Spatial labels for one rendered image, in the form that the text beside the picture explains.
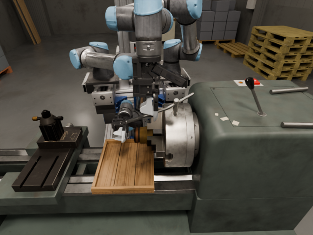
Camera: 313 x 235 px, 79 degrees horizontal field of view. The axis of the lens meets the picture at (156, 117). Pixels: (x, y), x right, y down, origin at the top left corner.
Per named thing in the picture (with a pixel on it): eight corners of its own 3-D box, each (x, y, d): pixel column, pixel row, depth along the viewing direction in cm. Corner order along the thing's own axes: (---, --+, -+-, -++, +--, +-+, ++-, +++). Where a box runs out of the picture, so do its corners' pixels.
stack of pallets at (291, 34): (309, 80, 418) (331, 36, 366) (272, 83, 408) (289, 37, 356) (272, 62, 525) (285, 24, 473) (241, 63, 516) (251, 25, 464)
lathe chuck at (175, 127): (175, 128, 118) (180, 89, 94) (181, 177, 97) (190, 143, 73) (161, 128, 118) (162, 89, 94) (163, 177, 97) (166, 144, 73)
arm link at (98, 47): (113, 61, 134) (111, 41, 126) (98, 66, 125) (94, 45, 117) (102, 58, 140) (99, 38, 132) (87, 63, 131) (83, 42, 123)
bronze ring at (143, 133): (153, 121, 97) (134, 122, 96) (153, 133, 89) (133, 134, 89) (153, 135, 102) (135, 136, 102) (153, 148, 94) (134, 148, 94)
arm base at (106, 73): (94, 72, 144) (91, 59, 138) (114, 71, 145) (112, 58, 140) (91, 80, 131) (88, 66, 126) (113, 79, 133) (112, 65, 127)
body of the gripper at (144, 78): (135, 92, 65) (132, 54, 60) (160, 91, 65) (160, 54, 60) (133, 99, 58) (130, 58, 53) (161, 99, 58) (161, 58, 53)
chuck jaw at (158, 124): (168, 127, 98) (168, 104, 97) (169, 129, 93) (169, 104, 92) (147, 128, 97) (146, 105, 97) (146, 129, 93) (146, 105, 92)
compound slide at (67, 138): (83, 136, 111) (81, 129, 108) (77, 148, 103) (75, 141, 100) (47, 137, 111) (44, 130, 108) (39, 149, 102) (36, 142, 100)
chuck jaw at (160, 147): (170, 134, 92) (172, 152, 82) (169, 142, 94) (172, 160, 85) (146, 134, 91) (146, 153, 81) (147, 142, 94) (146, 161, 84)
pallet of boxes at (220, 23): (223, 38, 770) (230, -1, 695) (234, 44, 695) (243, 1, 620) (191, 39, 754) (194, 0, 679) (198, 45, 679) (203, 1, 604)
